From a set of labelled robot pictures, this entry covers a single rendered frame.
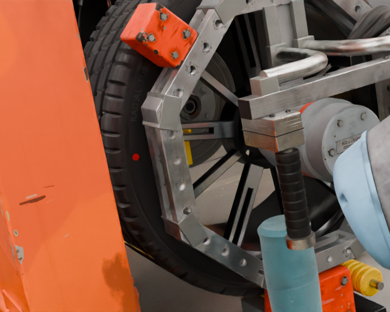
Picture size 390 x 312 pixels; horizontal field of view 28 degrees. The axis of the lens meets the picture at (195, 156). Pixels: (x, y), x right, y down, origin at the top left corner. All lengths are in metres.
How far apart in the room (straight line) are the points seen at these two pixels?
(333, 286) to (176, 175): 0.40
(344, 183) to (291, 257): 0.60
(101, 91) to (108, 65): 0.05
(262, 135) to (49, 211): 0.32
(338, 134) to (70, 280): 0.48
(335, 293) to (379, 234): 0.84
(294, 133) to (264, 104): 0.06
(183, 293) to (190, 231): 1.61
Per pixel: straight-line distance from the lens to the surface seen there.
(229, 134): 1.44
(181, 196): 1.29
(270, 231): 1.27
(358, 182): 0.68
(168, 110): 1.25
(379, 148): 0.68
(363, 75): 1.22
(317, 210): 1.63
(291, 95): 1.14
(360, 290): 1.58
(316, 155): 1.26
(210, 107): 1.85
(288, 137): 1.11
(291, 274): 1.29
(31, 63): 1.07
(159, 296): 2.92
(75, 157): 1.10
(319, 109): 1.29
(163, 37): 1.25
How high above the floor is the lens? 1.19
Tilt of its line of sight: 15 degrees down
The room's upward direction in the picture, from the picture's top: 10 degrees counter-clockwise
